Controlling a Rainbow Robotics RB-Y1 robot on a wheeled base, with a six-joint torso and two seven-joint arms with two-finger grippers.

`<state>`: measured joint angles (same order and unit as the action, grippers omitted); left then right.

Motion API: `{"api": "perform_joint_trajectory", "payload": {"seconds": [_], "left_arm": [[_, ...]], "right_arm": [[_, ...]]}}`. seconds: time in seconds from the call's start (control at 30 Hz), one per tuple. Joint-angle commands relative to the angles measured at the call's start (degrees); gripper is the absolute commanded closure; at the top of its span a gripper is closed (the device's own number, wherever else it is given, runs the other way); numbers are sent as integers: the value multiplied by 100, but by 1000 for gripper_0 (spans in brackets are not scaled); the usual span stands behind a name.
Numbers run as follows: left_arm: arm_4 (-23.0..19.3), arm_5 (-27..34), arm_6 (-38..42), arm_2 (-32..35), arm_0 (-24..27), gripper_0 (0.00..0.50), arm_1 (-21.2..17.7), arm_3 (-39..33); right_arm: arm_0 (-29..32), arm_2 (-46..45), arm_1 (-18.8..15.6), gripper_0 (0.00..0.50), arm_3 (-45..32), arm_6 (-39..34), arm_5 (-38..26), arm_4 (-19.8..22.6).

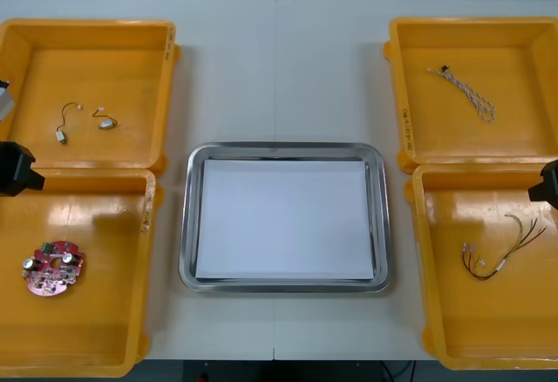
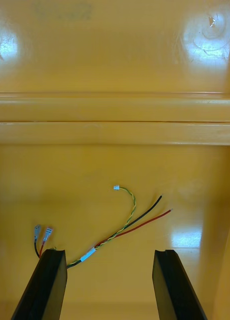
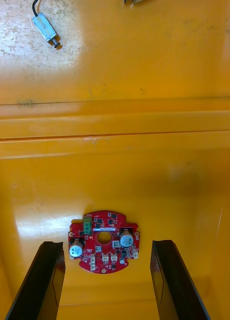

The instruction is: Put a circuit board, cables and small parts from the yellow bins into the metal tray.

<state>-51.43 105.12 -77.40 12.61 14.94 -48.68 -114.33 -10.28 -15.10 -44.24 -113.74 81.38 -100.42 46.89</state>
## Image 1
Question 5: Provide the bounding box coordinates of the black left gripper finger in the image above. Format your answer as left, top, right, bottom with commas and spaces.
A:
0, 172, 46, 199
0, 140, 37, 182

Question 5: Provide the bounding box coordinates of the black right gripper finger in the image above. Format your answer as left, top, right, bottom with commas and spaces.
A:
527, 175, 558, 211
539, 159, 558, 184

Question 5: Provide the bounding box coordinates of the small metal solenoid with cable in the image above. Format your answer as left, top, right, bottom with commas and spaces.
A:
91, 106, 119, 131
54, 101, 85, 146

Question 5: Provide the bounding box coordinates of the red black green-yellow wire harness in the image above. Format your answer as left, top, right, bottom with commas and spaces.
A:
461, 213, 548, 282

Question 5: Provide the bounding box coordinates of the round red circuit board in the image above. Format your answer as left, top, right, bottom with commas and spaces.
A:
21, 240, 87, 298

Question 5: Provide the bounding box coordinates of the blue-white twisted wire harness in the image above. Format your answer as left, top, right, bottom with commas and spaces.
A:
425, 64, 499, 124

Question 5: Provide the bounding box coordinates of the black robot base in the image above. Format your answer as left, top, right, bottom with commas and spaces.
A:
182, 359, 387, 382

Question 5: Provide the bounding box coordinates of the yellow-orange plastic bin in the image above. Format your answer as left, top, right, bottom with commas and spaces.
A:
383, 16, 558, 170
0, 167, 166, 379
0, 17, 182, 178
403, 162, 558, 372

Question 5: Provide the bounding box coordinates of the steel tray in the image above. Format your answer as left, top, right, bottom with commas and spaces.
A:
178, 140, 393, 296

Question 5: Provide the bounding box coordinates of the white sheet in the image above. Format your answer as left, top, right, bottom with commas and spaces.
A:
194, 159, 378, 281

